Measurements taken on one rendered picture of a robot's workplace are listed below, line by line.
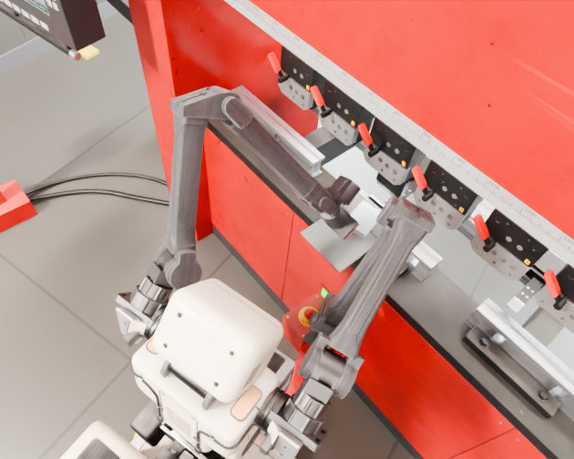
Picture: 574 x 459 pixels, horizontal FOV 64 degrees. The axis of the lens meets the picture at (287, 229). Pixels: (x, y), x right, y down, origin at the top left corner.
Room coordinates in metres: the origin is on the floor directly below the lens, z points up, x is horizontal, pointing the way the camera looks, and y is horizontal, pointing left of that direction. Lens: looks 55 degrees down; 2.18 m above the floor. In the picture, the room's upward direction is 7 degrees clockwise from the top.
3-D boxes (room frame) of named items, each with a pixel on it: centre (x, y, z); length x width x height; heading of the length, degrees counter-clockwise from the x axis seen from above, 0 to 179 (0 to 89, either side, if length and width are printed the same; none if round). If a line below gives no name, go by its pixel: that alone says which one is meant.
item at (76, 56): (1.44, 0.98, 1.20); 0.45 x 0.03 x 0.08; 58
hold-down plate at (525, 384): (0.51, -0.70, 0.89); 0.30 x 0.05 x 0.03; 46
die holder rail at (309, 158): (1.35, 0.10, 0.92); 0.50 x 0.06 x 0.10; 46
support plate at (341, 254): (0.86, -0.20, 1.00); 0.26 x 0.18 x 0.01; 136
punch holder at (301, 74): (1.26, 0.01, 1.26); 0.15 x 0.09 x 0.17; 46
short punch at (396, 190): (0.97, -0.30, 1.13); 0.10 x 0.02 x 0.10; 46
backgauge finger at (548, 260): (0.74, -0.77, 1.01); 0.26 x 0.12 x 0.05; 136
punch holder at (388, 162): (0.99, -0.28, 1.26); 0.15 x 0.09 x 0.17; 46
